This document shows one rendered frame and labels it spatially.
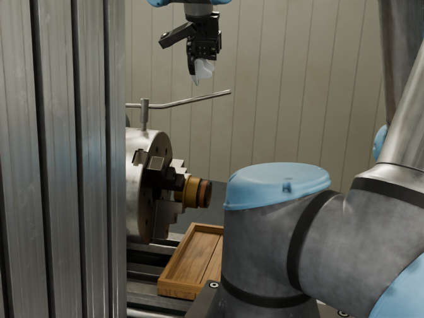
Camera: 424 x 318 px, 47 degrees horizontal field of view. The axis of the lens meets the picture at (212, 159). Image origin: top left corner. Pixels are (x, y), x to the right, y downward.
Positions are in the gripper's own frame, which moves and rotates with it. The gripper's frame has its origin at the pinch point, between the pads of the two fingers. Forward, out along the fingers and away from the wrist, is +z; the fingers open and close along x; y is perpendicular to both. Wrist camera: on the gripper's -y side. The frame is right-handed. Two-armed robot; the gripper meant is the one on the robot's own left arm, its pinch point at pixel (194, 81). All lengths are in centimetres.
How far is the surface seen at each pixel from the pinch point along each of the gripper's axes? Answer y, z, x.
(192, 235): 1.3, 44.2, -17.8
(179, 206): 0.9, 23.3, -26.6
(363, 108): 77, 152, 238
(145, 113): -10.1, 2.4, -14.7
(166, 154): -6.3, 17.7, -12.1
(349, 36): 58, 101, 260
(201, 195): 7.0, 19.4, -25.6
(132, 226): -7.9, 20.7, -38.3
